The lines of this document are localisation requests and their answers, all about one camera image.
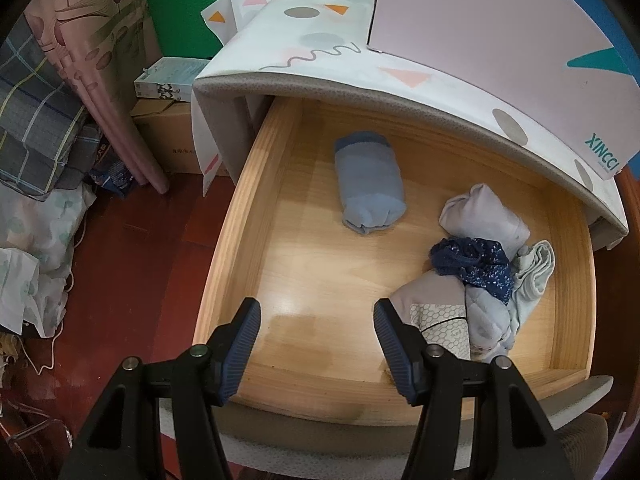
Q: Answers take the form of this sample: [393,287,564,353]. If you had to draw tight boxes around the blue foam mat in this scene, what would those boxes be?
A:
[542,0,628,61]

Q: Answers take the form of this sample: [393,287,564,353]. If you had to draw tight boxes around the white floral bedding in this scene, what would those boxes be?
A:
[0,181,97,339]

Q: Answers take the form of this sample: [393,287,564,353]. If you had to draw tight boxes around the grey hexagon print underwear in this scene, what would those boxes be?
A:
[389,272,474,362]

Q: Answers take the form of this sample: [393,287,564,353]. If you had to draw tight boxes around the brown cardboard box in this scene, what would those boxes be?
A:
[131,97,232,177]

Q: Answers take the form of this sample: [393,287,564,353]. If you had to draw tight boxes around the white cardboard box teal print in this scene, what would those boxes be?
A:
[366,0,632,181]

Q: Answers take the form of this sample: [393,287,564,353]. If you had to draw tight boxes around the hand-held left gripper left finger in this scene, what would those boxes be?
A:
[59,297,262,480]

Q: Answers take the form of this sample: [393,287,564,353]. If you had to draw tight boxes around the white underwear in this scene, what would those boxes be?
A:
[439,183,531,254]

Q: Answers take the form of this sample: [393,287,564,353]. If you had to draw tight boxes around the grey drawer cabinet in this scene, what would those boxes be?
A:
[192,76,629,252]

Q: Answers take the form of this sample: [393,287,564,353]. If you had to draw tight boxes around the green foam mat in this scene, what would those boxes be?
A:
[135,0,387,62]

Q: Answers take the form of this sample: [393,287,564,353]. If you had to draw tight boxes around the white patterned cover cloth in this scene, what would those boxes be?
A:
[192,0,630,238]

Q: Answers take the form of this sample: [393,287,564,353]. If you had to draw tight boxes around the grey plaid quilt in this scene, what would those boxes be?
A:
[0,15,102,197]

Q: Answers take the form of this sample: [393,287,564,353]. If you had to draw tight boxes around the blue plastic package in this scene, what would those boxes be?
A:
[88,160,134,199]

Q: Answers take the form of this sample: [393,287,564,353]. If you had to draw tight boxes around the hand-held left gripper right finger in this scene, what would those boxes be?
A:
[373,297,576,480]

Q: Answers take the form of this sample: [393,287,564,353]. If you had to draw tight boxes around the light blue quilted underwear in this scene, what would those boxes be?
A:
[464,282,517,362]

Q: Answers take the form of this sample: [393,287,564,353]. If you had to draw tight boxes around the small teal packet box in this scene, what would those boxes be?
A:
[133,57,212,102]

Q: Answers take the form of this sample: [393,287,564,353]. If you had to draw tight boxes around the pale green underwear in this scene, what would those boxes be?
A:
[506,240,556,334]

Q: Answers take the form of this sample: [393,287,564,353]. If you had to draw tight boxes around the wooden drawer with grey front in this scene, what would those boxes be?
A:
[157,96,617,463]

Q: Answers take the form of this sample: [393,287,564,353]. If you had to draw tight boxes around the white cable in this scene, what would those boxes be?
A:
[19,210,87,376]

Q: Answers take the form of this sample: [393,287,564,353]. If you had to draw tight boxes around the navy dotted underwear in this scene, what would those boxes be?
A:
[430,237,515,306]

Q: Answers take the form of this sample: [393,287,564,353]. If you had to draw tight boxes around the pink floral curtain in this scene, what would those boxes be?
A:
[22,0,172,194]

